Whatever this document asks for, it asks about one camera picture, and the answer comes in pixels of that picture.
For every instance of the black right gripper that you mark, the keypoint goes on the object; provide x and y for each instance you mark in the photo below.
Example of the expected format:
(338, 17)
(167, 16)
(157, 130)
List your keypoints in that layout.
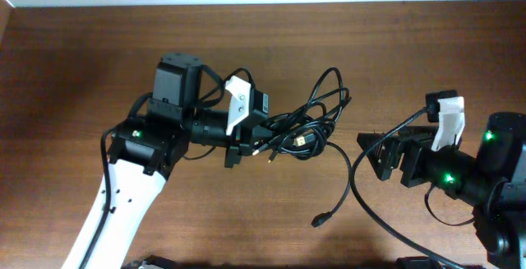
(409, 164)

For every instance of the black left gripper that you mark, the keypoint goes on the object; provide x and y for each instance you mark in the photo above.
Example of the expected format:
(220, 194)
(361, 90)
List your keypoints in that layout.
(243, 141)

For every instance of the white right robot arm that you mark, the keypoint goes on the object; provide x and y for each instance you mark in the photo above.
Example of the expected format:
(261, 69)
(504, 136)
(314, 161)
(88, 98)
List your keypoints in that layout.
(492, 182)

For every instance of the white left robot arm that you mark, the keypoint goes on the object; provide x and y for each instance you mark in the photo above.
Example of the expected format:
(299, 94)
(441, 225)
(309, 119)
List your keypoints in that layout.
(189, 103)

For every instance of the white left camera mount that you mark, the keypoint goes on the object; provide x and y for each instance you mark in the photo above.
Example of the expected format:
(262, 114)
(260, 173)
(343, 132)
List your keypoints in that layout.
(239, 104)

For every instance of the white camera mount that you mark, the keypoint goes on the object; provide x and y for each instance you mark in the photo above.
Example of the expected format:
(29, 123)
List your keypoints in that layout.
(239, 104)
(451, 119)

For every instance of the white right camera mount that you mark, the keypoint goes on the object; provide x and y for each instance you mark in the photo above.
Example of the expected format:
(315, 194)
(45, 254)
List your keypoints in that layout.
(451, 119)

